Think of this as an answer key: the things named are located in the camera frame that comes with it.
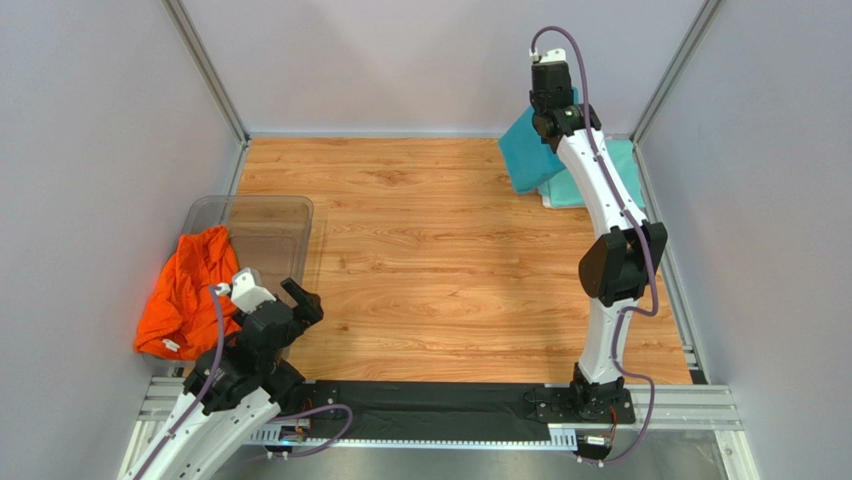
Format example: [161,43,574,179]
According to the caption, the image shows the teal blue t-shirt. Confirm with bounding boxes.
[498,106,566,195]

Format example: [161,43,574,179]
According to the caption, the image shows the black table edge strip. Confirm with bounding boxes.
[266,379,637,442]

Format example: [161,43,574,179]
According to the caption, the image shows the folded mint green t-shirt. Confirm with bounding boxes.
[537,138,646,209]

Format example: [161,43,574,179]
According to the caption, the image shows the orange crumpled t-shirt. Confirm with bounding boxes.
[133,225,239,361]

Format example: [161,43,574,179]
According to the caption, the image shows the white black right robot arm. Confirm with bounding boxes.
[530,49,668,422]

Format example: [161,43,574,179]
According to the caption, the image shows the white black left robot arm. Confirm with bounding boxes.
[123,269,324,479]

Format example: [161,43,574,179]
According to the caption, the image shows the clear plastic bin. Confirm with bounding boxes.
[138,196,313,365]

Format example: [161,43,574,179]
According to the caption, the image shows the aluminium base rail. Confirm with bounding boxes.
[116,375,760,480]

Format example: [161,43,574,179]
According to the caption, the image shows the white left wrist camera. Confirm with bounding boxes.
[213,267,277,314]

